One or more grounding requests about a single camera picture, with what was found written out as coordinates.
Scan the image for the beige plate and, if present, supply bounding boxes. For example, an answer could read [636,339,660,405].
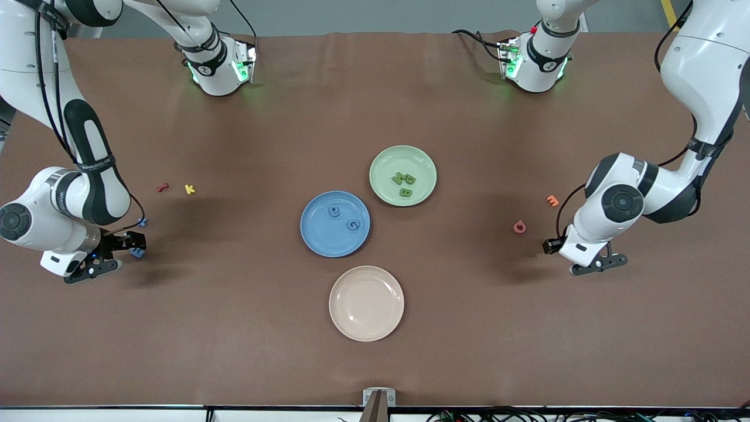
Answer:
[329,266,405,342]

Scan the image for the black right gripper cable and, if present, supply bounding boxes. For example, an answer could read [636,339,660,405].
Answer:
[34,0,146,235]

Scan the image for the brown table cloth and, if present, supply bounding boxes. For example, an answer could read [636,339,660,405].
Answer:
[0,30,750,408]

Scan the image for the green plate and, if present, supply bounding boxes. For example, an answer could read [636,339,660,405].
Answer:
[369,145,438,207]

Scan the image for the blue plate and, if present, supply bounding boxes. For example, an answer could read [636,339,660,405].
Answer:
[300,190,371,258]

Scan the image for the tangled cable bundle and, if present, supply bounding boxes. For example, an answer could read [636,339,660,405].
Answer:
[427,406,750,422]

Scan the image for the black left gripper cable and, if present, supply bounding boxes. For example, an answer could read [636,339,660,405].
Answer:
[555,0,698,238]

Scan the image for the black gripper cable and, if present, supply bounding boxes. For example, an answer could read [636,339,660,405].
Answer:
[555,0,698,238]
[34,0,146,235]

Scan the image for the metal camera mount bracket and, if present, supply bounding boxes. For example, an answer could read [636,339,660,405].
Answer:
[360,388,397,422]

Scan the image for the black arm base cable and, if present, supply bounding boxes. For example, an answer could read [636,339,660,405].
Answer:
[451,29,506,62]
[226,0,258,39]

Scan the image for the white table edge rail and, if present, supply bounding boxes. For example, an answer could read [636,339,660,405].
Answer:
[0,406,750,422]

